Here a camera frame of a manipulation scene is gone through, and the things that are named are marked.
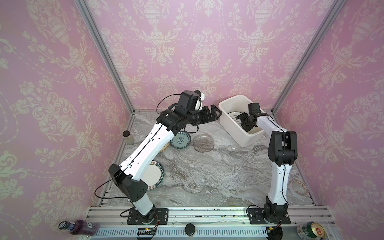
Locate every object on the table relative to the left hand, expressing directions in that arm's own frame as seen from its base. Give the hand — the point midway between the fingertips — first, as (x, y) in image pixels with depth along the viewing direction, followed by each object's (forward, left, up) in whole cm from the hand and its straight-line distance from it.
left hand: (216, 118), depth 68 cm
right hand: (+26, -20, -24) cm, 41 cm away
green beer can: (-39, -39, -25) cm, 60 cm away
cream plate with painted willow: (+6, +30, -36) cm, 47 cm away
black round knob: (-40, +11, -27) cm, 49 cm away
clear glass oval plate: (+10, +4, -37) cm, 38 cm away
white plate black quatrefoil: (+27, -17, -25) cm, 41 cm away
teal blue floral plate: (+12, +19, -36) cm, 42 cm away
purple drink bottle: (-40, +59, -30) cm, 77 cm away
